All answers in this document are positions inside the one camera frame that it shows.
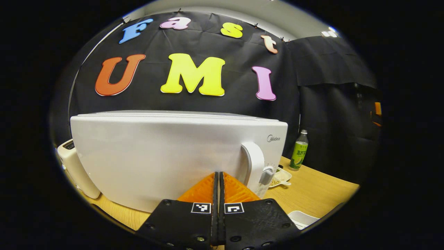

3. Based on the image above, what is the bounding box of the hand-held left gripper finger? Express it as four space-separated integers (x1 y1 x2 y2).
219 171 301 250
136 171 220 250

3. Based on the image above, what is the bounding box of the white microwave oven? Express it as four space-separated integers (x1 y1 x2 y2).
70 110 289 213

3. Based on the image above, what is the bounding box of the white divided bean plate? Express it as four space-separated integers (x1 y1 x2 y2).
268 167 293 189

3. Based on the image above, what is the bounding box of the white plastic rack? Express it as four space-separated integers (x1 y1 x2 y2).
287 210 321 231

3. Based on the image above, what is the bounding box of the green drink bottle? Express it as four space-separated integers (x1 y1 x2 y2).
289 130 309 171

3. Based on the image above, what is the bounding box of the white toaster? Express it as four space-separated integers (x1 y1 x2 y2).
56 139 101 200

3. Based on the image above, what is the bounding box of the black backdrop cloth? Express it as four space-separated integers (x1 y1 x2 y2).
50 10 382 184

